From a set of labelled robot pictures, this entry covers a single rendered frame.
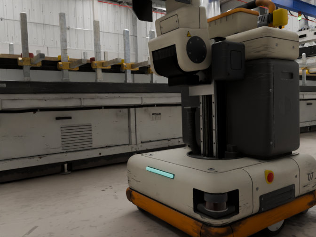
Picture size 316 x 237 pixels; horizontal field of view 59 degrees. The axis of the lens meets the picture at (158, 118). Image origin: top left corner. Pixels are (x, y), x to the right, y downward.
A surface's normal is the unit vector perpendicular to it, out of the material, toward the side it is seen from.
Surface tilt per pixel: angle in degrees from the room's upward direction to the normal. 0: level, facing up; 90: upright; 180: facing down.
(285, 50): 90
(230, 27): 92
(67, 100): 90
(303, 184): 90
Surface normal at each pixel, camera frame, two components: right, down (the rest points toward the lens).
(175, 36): -0.81, 0.20
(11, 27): 0.58, 0.02
